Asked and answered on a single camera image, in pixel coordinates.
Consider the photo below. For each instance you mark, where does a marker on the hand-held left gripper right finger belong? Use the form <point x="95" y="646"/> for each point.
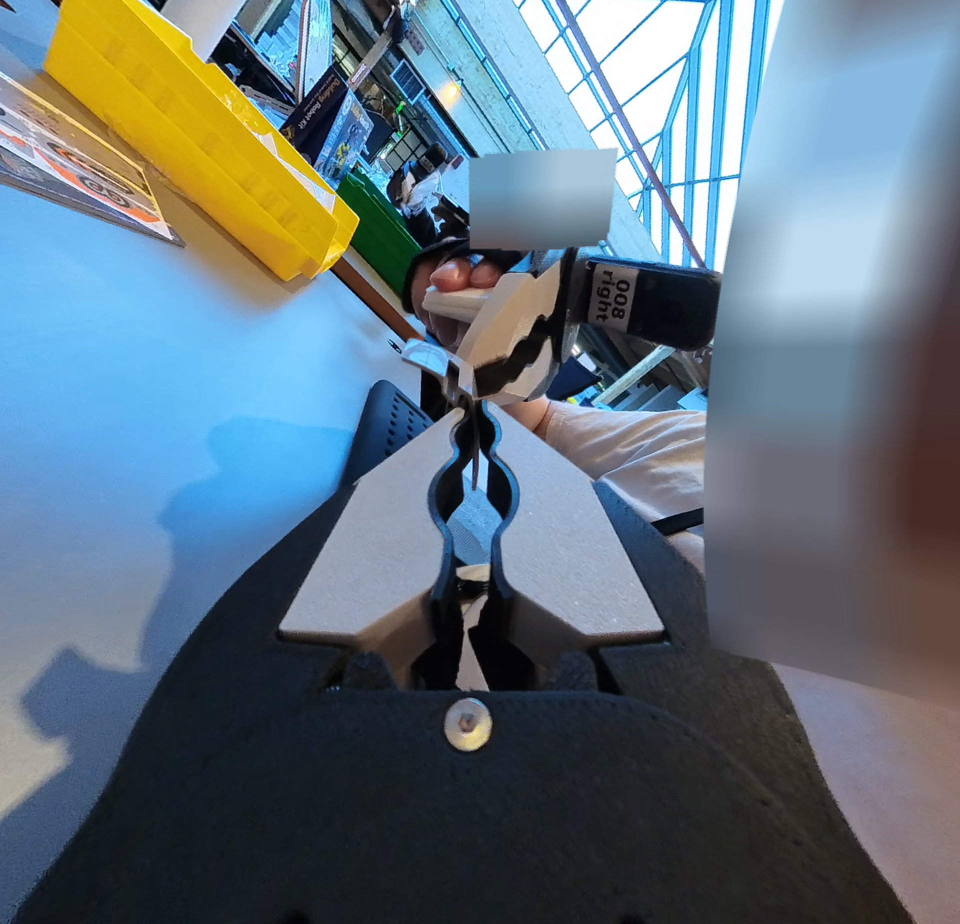
<point x="577" y="564"/>

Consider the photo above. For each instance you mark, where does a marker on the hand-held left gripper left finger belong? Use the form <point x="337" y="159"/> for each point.
<point x="360" y="564"/>

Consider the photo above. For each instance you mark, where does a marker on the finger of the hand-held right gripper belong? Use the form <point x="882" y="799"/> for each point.
<point x="510" y="316"/>
<point x="525" y="391"/>

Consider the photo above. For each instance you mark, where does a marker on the grey curved panel piece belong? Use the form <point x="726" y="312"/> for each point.
<point x="431" y="357"/>

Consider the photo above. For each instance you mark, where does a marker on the person's right hand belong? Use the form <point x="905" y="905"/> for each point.
<point x="461" y="275"/>

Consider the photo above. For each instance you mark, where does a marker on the black perforated chair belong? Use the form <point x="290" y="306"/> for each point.
<point x="390" y="429"/>

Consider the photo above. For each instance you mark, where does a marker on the green parts bin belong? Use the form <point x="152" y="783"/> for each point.
<point x="382" y="241"/>

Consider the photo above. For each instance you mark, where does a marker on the clear plastic bag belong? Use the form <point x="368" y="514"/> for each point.
<point x="300" y="181"/>

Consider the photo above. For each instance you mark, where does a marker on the small robot kit box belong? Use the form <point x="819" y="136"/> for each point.
<point x="322" y="113"/>

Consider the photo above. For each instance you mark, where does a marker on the yellow parts bin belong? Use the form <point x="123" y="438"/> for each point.
<point x="187" y="136"/>

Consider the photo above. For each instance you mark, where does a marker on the white bottle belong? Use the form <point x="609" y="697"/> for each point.
<point x="202" y="8"/>

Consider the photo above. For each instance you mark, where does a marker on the robot sticker sheet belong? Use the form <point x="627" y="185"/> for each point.
<point x="75" y="166"/>

